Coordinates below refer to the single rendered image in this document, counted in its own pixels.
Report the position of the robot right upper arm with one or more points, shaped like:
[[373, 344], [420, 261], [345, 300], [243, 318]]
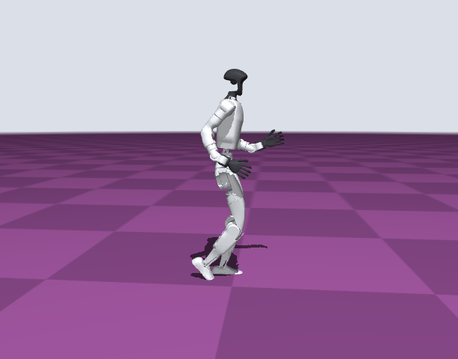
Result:
[[224, 110]]

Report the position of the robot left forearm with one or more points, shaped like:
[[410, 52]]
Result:
[[246, 146]]

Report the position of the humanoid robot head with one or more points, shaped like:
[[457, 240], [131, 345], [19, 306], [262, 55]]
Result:
[[235, 76]]

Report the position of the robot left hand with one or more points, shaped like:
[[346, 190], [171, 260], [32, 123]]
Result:
[[270, 140]]

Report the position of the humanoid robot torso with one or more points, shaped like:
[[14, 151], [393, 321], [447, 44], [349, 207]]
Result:
[[228, 133]]

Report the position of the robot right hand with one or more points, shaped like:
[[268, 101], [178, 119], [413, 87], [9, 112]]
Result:
[[236, 165]]

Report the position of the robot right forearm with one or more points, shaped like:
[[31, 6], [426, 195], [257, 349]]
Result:
[[211, 147]]

